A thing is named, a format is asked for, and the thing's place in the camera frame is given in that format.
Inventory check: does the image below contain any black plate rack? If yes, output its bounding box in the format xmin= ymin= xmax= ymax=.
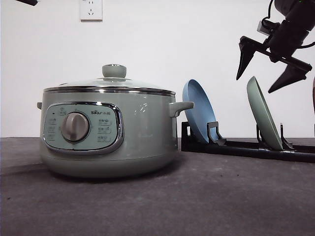
xmin=181 ymin=121 xmax=315 ymax=163

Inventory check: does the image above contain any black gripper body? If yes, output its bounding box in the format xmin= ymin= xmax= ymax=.
xmin=255 ymin=20 xmax=312 ymax=71

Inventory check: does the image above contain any green plate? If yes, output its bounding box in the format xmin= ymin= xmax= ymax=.
xmin=247 ymin=76 xmax=283 ymax=150

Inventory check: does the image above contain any blue plate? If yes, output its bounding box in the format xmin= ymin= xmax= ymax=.
xmin=183 ymin=79 xmax=217 ymax=143

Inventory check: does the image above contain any glass lid green knob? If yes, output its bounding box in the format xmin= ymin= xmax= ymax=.
xmin=44 ymin=64 xmax=176 ymax=95

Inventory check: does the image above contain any white wall socket left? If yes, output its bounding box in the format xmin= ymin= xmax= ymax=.
xmin=79 ymin=0 xmax=103 ymax=24

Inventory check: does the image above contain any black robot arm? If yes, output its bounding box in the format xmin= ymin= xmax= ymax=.
xmin=236 ymin=0 xmax=315 ymax=93

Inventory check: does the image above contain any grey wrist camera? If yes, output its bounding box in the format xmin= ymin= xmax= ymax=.
xmin=257 ymin=20 xmax=280 ymax=34

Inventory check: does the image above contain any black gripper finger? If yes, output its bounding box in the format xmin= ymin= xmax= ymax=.
xmin=16 ymin=0 xmax=38 ymax=6
xmin=236 ymin=36 xmax=259 ymax=80
xmin=268 ymin=62 xmax=312 ymax=93

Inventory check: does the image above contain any green electric steamer pot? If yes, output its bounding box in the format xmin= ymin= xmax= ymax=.
xmin=36 ymin=85 xmax=194 ymax=179

